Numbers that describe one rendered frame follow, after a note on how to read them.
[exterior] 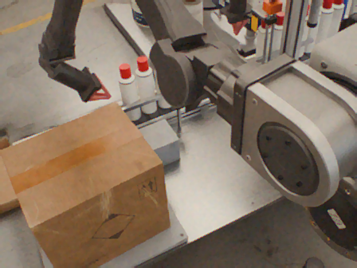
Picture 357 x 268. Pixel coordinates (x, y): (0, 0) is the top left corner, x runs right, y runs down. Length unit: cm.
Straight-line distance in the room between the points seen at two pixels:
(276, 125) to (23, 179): 62
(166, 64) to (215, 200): 66
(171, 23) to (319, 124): 27
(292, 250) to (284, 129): 165
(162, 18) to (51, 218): 46
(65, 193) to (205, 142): 57
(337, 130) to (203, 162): 84
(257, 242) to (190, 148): 89
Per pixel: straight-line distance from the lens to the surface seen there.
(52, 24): 104
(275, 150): 46
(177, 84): 55
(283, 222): 213
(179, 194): 118
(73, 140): 97
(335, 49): 49
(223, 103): 50
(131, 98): 125
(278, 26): 144
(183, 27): 60
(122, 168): 88
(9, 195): 130
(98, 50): 175
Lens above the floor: 180
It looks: 46 degrees down
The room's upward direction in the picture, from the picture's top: 4 degrees counter-clockwise
